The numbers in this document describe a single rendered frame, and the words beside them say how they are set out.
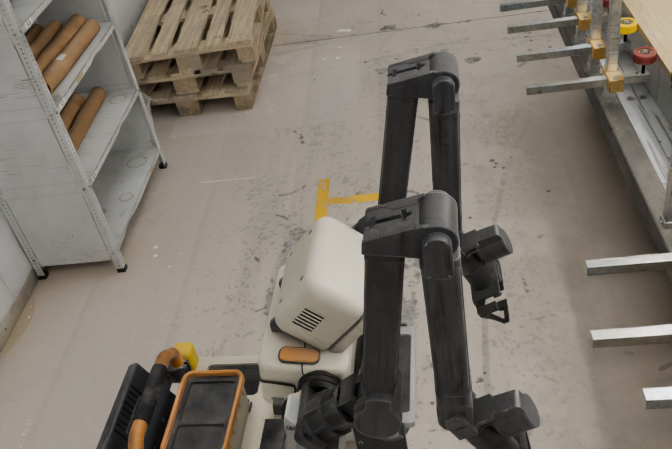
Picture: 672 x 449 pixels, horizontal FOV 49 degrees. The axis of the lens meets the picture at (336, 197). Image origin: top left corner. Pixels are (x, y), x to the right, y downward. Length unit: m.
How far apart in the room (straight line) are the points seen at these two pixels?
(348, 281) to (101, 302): 2.41
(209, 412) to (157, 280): 1.88
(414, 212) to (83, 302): 2.80
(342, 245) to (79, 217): 2.33
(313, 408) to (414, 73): 0.60
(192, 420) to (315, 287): 0.61
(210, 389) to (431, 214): 0.97
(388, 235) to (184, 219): 2.98
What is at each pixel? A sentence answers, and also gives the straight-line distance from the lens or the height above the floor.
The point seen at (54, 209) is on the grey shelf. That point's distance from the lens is 3.59.
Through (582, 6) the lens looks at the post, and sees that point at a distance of 3.36.
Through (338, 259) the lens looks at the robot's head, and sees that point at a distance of 1.33.
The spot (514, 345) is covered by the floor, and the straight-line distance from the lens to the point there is 2.98.
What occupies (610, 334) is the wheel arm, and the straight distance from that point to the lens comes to 1.88.
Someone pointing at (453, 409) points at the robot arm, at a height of 1.25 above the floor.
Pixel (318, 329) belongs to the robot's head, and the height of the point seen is 1.29.
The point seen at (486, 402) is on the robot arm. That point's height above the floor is 1.21.
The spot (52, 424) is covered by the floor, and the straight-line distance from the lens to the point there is 3.23.
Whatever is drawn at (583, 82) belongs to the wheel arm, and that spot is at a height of 0.82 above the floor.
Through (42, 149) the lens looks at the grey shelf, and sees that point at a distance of 3.40.
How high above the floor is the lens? 2.25
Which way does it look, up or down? 37 degrees down
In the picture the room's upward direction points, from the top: 11 degrees counter-clockwise
